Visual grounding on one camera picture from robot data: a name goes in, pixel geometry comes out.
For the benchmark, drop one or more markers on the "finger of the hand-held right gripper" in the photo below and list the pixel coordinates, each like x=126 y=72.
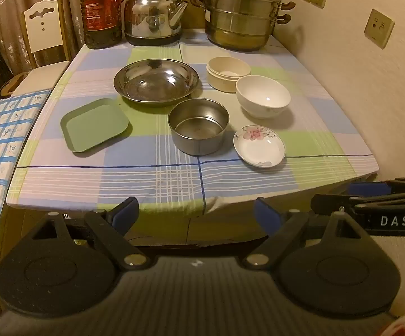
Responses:
x=367 y=189
x=332 y=203

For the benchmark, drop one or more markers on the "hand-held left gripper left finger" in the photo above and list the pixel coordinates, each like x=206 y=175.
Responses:
x=127 y=211

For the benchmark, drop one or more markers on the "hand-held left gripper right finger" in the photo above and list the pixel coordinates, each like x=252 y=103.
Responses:
x=266 y=213

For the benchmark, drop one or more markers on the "small floral dish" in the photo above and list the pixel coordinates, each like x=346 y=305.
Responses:
x=258 y=145

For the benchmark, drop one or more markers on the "green square plate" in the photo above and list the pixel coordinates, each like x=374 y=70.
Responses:
x=93 y=126

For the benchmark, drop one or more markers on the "stainless steel bowl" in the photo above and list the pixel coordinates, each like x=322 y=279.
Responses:
x=199 y=126

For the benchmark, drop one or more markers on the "white ceramic bowl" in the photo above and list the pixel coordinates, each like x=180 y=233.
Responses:
x=263 y=96

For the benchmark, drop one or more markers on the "wide stainless steel basin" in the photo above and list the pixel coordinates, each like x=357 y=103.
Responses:
x=155 y=82

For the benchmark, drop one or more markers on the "checked tablecloth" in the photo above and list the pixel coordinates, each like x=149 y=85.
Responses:
x=276 y=168

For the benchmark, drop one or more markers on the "stainless steel kettle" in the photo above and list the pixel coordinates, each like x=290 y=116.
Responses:
x=149 y=17

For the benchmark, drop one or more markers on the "white wooden chair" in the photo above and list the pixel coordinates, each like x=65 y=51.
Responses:
x=44 y=31

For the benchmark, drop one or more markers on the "stainless steel steamer pot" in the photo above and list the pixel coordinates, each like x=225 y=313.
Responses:
x=239 y=14

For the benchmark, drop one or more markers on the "cooking oil bottle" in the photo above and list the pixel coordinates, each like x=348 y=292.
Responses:
x=100 y=10

